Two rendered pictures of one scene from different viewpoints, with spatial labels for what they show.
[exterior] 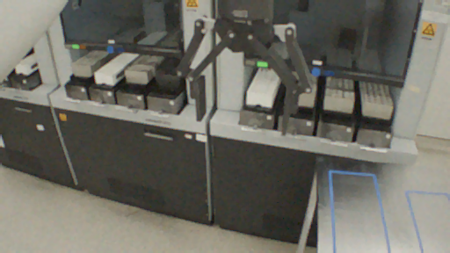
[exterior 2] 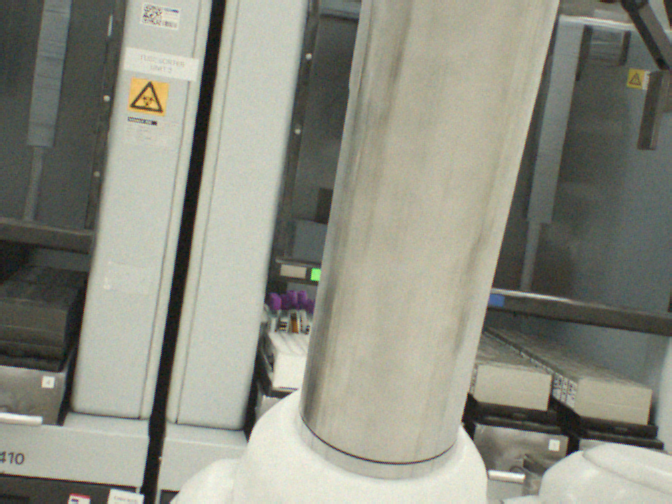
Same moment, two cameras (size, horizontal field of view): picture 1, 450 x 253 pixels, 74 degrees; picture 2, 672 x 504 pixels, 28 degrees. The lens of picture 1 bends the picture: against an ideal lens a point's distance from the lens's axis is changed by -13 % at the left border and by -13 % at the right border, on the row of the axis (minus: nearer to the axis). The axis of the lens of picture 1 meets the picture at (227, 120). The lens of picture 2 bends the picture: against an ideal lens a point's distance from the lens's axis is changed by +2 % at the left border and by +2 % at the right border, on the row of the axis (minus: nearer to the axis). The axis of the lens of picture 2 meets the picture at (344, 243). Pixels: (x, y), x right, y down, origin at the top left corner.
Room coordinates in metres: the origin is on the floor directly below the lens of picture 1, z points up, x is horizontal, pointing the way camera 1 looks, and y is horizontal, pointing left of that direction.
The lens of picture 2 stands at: (-0.54, 0.64, 1.13)
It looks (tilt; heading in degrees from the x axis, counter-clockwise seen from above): 3 degrees down; 335
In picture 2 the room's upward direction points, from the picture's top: 9 degrees clockwise
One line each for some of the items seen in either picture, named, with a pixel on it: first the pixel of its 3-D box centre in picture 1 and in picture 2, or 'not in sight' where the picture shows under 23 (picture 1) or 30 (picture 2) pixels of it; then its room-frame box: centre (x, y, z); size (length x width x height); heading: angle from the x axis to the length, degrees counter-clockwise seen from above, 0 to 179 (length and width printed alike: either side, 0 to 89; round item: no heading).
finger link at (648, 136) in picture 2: (286, 111); (653, 110); (0.43, -0.09, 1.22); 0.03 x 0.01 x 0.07; 164
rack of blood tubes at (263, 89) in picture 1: (265, 84); (299, 361); (1.29, -0.16, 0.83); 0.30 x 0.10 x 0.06; 164
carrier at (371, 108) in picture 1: (377, 109); (610, 403); (1.07, -0.58, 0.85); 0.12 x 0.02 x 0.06; 73
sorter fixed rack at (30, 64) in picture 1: (39, 59); not in sight; (1.64, 1.05, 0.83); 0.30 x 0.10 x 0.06; 164
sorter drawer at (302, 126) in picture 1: (303, 87); not in sight; (1.38, -0.35, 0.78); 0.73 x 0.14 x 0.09; 164
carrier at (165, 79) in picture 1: (168, 80); (23, 326); (1.31, 0.25, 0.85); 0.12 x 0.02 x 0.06; 74
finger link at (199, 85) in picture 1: (200, 98); not in sight; (0.47, 0.04, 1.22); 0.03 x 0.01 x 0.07; 164
